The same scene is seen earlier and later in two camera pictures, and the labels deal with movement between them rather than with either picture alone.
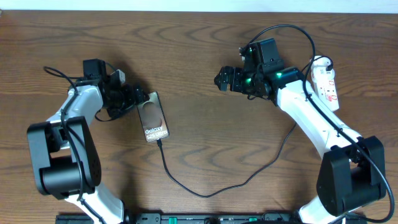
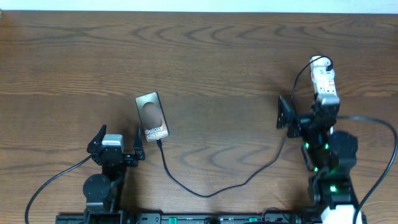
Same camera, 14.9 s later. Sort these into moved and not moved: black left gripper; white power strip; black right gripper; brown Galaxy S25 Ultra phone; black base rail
Moved: black left gripper; black right gripper
Not moved: brown Galaxy S25 Ultra phone; white power strip; black base rail
